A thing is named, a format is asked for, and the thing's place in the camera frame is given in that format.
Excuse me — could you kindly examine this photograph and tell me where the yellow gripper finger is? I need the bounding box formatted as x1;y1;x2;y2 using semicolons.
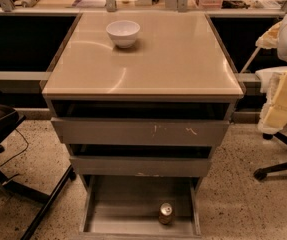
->
255;22;281;49
257;70;287;134

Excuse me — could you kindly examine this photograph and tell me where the orange soda can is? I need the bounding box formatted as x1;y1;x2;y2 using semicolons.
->
159;203;174;225

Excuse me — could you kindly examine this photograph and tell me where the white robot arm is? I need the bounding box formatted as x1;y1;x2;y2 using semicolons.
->
256;14;287;134

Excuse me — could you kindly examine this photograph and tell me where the grey drawer cabinet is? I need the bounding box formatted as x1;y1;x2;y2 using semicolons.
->
40;11;247;185

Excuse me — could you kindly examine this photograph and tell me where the grey bottom drawer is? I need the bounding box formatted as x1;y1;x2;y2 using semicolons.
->
71;176;201;240

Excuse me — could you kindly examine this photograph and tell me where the grey drawer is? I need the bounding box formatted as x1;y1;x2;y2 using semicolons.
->
70;144;212;177
52;101;230;146
71;176;201;240

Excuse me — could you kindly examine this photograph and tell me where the grey top drawer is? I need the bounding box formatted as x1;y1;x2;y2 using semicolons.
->
52;101;230;146

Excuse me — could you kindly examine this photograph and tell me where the grey middle drawer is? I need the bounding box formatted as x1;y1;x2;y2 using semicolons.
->
70;144;212;177

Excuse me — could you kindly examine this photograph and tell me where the white ceramic bowl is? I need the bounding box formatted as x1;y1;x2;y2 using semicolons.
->
106;20;140;48

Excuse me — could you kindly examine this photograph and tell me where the black chair left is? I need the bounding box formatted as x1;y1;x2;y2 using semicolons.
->
0;90;76;240

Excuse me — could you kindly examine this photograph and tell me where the black cable on floor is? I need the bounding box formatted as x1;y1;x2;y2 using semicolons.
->
0;127;30;168

